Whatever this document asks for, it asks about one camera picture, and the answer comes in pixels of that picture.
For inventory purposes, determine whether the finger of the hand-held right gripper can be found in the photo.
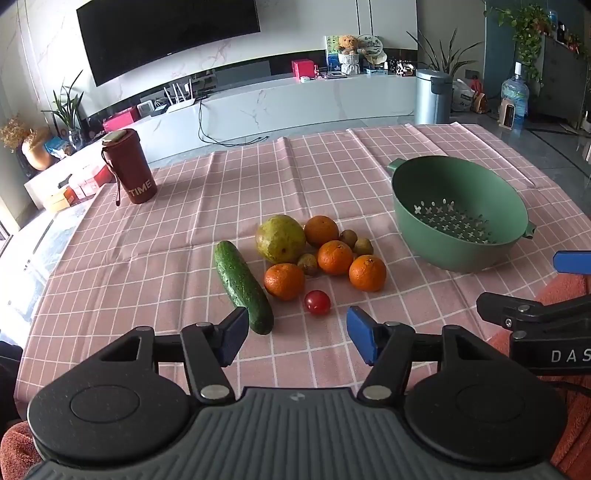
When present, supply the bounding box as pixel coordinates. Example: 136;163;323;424
553;251;591;274
476;292;591;332

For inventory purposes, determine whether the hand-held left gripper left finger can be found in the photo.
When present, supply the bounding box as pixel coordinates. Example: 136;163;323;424
90;306;251;403

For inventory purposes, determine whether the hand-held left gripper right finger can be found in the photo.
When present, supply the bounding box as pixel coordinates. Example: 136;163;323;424
346;305;509;402

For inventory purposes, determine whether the green cucumber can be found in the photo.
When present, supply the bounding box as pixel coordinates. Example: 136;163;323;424
213;241;274;335

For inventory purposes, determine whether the red tomato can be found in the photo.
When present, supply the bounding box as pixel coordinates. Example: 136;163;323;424
303;289;332;316

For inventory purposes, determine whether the orange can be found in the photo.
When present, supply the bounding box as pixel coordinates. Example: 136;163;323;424
264;263;305;302
348;254;387;292
304;215;340;247
317;240;355;276

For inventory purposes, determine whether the yellow-green pear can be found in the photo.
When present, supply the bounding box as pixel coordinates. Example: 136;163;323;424
255;215;308;265

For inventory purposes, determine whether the green colander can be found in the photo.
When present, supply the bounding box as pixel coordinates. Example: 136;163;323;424
387;156;537;273

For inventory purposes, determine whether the pink checked tablecloth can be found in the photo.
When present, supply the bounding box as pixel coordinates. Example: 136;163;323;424
14;122;591;402

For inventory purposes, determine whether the blue water jug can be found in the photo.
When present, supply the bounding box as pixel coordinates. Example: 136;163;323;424
501;62;530;130

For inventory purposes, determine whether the grey cabinet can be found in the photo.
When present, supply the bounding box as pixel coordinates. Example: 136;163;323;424
538;32;591;131

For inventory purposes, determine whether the dark red lidded cup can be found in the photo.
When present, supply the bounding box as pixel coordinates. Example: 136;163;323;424
100;128;158;208

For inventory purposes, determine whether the white plastic bag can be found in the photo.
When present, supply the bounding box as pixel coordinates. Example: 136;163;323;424
451;78;476;112

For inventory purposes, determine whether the stack of small boxes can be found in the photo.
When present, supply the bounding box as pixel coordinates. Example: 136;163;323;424
46;164;115;214

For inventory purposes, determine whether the grey pedal trash can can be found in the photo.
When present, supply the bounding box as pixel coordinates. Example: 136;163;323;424
414;69;454;125

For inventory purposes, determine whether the hanging ivy plant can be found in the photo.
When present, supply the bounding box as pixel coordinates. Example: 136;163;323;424
496;0;555;84

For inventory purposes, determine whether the white router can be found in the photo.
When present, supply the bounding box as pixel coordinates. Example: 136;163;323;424
165;78;198;114

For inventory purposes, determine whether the white marble tv console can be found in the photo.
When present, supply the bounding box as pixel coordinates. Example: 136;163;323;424
23;74;419;204

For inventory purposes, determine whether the pink red box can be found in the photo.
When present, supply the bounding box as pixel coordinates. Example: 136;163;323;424
102;107;139;134

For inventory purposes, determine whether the long-leaf potted plant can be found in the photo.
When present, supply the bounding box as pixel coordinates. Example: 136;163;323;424
406;28;483;78

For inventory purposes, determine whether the orange vase with dried flowers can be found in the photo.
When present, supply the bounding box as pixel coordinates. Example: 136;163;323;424
0;115;56;171

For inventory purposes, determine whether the green potted plant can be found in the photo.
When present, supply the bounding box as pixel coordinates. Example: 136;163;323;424
41;69;86;149

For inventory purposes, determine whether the round printed fan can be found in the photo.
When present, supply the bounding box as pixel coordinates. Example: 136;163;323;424
358;36;387;64

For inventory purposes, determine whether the brown teddy bear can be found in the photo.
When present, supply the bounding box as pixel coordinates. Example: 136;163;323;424
335;34;361;56

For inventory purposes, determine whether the black television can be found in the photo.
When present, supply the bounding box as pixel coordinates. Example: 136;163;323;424
76;0;262;88

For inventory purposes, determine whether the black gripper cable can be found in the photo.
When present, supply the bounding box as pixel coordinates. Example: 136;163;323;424
531;368;591;396

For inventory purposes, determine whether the black power cable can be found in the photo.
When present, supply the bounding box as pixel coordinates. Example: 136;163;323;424
198;96;271;147

